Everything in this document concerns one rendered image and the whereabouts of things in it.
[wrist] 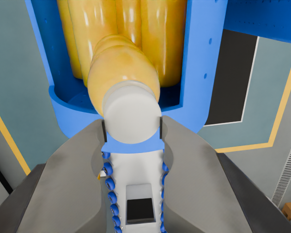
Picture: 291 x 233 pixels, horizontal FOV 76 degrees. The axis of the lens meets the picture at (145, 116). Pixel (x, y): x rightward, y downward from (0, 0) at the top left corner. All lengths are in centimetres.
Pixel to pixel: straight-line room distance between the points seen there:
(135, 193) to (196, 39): 63
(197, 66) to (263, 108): 181
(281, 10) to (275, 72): 114
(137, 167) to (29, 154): 152
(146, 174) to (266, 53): 140
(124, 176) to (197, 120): 51
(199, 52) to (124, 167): 55
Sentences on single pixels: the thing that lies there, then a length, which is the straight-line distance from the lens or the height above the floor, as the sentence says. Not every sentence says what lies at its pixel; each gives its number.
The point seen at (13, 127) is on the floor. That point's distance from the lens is 197.
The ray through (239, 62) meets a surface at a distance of 153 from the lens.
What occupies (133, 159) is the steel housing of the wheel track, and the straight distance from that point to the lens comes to 68.
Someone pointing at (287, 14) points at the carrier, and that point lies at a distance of 79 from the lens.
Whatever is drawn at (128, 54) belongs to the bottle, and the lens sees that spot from 16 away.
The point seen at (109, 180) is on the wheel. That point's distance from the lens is 70.
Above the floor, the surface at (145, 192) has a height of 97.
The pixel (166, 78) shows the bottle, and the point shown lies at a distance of 31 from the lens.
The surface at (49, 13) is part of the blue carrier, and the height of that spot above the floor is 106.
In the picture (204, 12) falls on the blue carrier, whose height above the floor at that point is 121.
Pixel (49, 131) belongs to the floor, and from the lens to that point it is 187.
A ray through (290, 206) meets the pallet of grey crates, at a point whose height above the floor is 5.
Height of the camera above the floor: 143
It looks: 60 degrees down
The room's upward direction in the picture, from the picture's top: 171 degrees clockwise
